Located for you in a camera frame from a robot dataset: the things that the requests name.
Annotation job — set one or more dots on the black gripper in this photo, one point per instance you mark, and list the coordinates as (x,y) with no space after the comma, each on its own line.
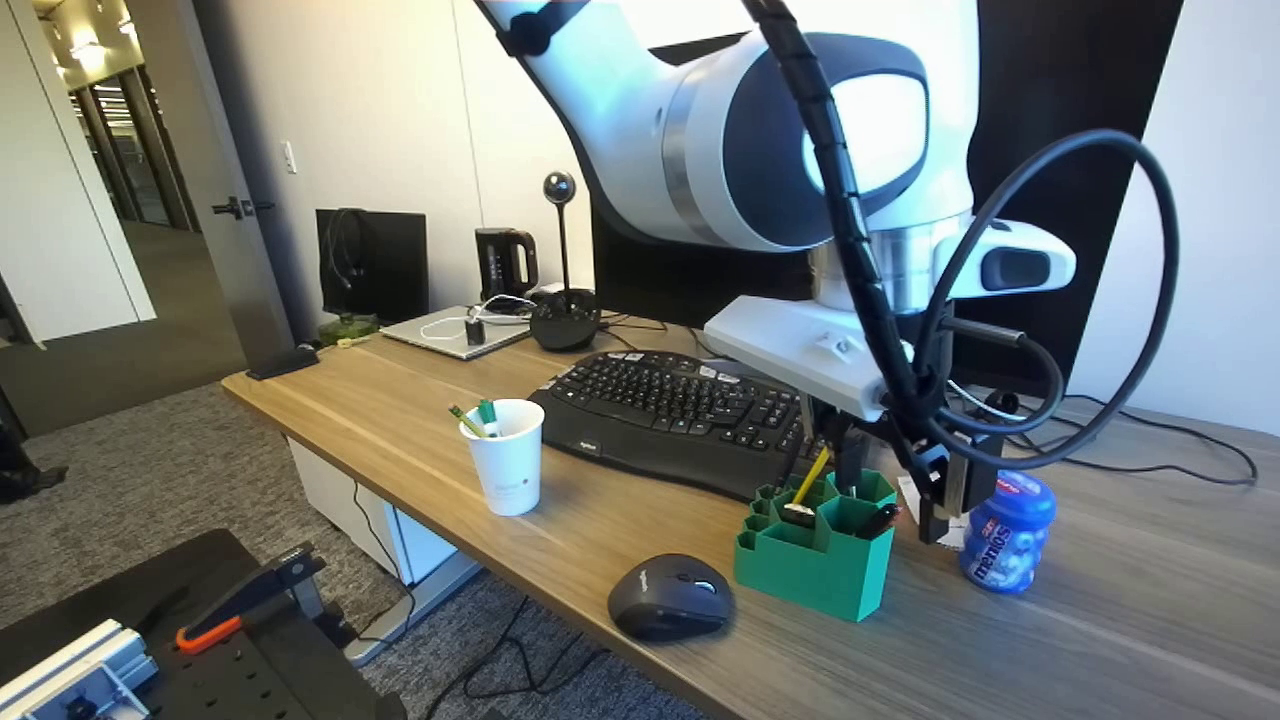
(994,353)

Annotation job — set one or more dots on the green honeycomb pen rack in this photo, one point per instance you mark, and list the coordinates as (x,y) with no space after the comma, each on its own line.
(812,567)

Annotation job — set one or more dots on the dark grey computer mouse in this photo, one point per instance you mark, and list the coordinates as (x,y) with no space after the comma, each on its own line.
(669,597)

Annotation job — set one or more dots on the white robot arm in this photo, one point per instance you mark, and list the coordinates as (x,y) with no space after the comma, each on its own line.
(667,145)

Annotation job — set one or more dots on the green marker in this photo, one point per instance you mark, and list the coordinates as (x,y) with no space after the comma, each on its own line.
(487,414)

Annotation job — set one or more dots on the flat black desk object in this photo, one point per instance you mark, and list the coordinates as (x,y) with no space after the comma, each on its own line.
(281,360)

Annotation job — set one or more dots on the yellow pencil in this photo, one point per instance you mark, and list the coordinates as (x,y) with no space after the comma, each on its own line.
(810,476)

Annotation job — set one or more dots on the white tissue paper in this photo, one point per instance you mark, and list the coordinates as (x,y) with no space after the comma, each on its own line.
(953,534)

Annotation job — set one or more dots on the silver black clip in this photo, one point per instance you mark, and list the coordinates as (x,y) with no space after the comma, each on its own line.
(803,512)

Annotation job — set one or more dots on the blue gum container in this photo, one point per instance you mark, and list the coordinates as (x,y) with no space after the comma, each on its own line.
(1008,542)

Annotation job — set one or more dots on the black ergonomic keyboard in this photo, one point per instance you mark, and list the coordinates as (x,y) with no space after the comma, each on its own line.
(667,416)

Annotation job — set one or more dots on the black webcam on stand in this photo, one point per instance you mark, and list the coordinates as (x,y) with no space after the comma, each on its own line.
(564,322)

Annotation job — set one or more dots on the white paper cup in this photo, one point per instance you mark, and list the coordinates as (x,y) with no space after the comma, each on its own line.
(509,466)

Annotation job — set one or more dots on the small black dongle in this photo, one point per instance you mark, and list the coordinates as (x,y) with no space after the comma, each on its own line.
(473,326)

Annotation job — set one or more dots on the silver laptop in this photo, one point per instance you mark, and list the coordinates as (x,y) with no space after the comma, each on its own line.
(443,333)

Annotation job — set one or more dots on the white drawer cabinet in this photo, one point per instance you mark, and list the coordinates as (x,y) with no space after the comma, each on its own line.
(386,534)

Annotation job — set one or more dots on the black framed panel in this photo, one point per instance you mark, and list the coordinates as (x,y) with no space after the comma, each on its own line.
(373,260)

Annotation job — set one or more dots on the grey door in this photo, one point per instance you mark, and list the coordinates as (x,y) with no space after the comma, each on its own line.
(223,122)

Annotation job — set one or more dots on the aluminium extrusion block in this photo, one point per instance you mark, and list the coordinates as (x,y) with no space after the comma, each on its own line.
(72,672)

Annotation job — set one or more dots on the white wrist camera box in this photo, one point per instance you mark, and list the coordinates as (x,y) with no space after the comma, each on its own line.
(803,349)

